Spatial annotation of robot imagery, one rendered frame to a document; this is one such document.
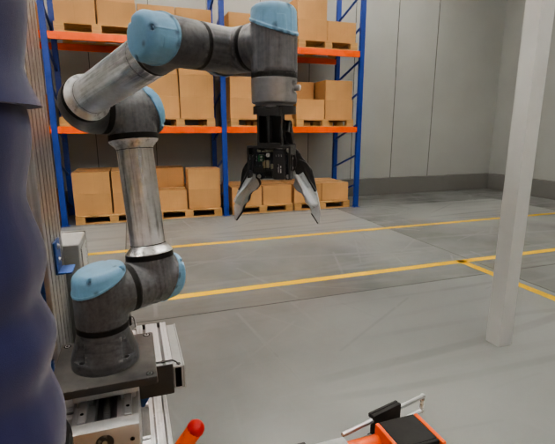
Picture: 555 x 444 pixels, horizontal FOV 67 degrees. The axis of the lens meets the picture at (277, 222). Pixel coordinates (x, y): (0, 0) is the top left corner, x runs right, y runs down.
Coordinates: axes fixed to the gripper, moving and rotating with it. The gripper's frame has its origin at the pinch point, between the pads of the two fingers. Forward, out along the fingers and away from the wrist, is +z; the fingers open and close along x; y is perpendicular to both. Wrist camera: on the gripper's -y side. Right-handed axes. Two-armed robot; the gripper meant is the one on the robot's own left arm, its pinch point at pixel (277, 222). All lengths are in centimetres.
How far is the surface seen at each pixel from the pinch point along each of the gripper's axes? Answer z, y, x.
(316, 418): 141, -133, -4
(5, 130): -16.2, 39.2, -17.3
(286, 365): 140, -183, -30
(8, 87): -19.9, 38.9, -16.7
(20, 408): 11.4, 40.7, -18.6
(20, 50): -23.6, 35.7, -17.8
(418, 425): 31.7, 8.5, 25.4
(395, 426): 31.7, 9.5, 21.5
